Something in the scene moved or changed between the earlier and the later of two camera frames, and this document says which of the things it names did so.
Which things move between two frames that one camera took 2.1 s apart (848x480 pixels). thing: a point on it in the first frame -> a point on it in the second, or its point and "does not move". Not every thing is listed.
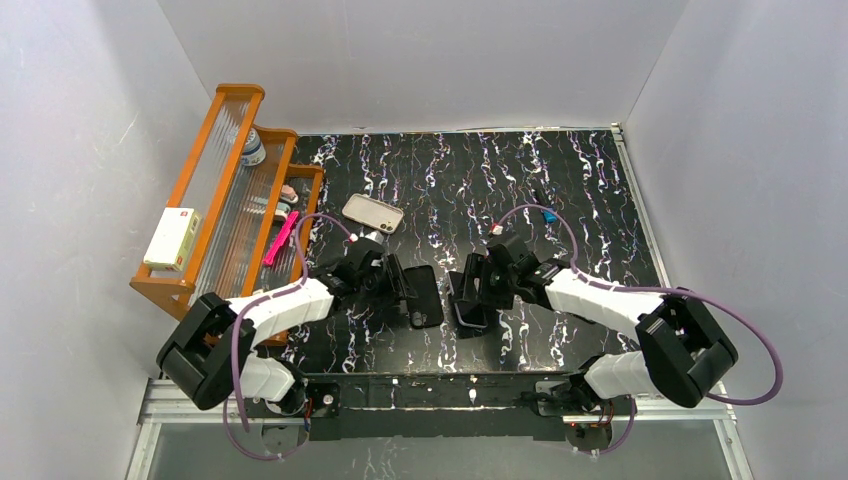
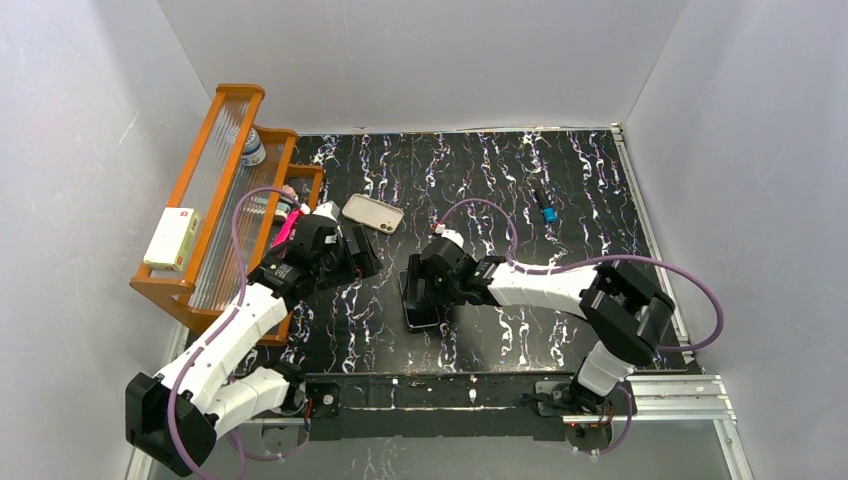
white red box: x=173 y=239 does not move
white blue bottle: x=254 y=151 does not move
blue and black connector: x=549 y=216 does not move
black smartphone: x=471 y=314 -> x=416 y=317
